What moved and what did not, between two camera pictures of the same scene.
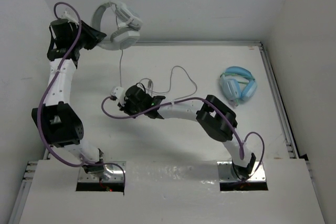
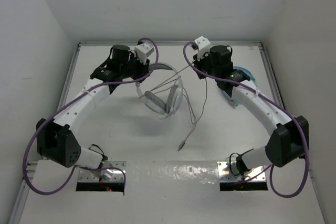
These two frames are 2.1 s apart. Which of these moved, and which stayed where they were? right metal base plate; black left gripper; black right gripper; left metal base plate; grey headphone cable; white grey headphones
Moved: black right gripper; white grey headphones; grey headphone cable; black left gripper
Stayed: left metal base plate; right metal base plate
